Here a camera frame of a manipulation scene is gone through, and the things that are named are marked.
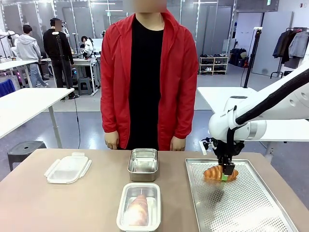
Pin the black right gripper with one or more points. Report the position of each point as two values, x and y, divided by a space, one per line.
239 148

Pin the golden brown croissant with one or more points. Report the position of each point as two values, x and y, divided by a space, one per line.
212 172
138 210

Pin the steel container with white rim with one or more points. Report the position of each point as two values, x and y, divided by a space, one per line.
128 191

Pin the red-sleeved right forearm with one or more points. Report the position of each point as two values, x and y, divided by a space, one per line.
109 116

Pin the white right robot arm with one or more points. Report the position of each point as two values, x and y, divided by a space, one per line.
217 125

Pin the red-sleeved left forearm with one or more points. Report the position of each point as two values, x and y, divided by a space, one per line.
182 118

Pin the stainless steel rectangular container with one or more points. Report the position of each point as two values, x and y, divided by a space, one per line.
142 164
152 210

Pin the person's left hand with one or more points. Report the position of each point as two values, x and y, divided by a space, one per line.
178 144

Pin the person's right hand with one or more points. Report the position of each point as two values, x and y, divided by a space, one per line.
111 140

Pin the perforated aluminium baking tray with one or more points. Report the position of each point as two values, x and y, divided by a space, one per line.
241 205

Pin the wooden shoe rack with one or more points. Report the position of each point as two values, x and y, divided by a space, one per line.
213 65

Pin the black coat rack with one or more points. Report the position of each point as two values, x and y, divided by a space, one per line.
277 73

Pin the black bags pile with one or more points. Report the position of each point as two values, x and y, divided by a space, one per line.
237 58

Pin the black pole with white head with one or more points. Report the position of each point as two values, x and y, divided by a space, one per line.
251 58

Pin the person in red jacket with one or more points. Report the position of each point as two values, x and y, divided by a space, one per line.
147 72

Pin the dark hanging jacket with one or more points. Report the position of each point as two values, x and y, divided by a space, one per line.
283 46

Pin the grey hanging jacket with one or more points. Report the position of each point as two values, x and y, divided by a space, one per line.
299 44

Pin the translucent white plastic lid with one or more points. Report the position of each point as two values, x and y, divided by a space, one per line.
65 171

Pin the grey plastic stool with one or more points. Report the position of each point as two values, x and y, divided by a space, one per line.
85 85

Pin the white background desk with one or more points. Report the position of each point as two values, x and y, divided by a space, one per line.
84 61

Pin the seated person in white jacket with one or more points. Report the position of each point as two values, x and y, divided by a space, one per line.
88 47

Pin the black tripod stand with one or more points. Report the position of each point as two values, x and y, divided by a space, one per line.
62 62

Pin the black plastic stool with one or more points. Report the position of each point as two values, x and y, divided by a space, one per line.
26 152

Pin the standing person in black clothes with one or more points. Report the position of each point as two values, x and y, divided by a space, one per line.
54 48

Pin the person in grey hoodie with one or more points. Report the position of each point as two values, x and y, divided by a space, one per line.
26 48

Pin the blue cloth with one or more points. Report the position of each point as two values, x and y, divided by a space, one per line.
7 87

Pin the long white background table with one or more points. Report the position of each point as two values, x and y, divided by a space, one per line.
14 64

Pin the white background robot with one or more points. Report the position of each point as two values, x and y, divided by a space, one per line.
7 36

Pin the wrist camera with white bracket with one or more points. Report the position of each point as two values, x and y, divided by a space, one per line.
208 145

